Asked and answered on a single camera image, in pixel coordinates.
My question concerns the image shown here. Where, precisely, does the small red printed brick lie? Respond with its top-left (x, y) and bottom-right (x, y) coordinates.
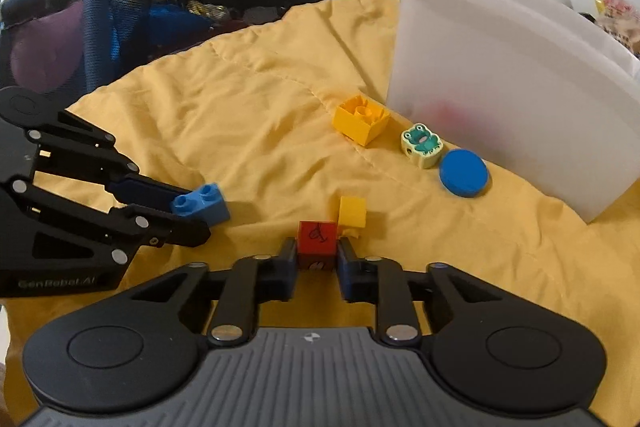
top-left (296, 221), bottom-right (337, 271)

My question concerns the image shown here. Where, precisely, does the light blue small brick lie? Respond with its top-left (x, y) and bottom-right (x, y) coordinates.
top-left (171, 183), bottom-right (231, 227)

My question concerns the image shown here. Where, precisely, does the green frog tile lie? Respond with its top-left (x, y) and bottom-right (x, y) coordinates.
top-left (400, 122), bottom-right (445, 169)

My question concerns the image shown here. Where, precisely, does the dark blue baby stroller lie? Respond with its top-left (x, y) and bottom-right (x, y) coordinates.
top-left (1, 0), bottom-right (322, 105)

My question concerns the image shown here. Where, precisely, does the blue round disc piece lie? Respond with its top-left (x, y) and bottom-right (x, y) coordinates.
top-left (439, 148), bottom-right (489, 197)

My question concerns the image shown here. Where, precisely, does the yellow hollow building brick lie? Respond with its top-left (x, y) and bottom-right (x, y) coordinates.
top-left (332, 95), bottom-right (390, 147)

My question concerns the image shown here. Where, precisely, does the yellow quilted cloth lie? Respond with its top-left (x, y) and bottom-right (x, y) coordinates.
top-left (2, 0), bottom-right (639, 426)

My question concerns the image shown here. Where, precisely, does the translucent white storage bin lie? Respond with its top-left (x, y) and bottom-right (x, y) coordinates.
top-left (386, 0), bottom-right (639, 221)

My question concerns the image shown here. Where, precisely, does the snack biscuit bag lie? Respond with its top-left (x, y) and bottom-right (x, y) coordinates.
top-left (594, 0), bottom-right (640, 56)

